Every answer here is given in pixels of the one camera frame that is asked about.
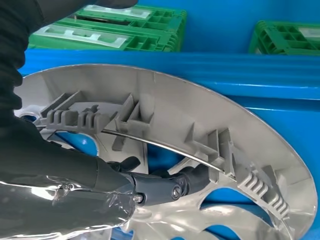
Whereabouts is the green folded plastic crate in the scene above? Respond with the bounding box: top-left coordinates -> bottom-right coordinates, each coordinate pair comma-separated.
248,20 -> 320,57
28,4 -> 188,53

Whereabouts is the blue metal shelf rack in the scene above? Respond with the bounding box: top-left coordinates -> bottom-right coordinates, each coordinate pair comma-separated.
18,0 -> 320,240

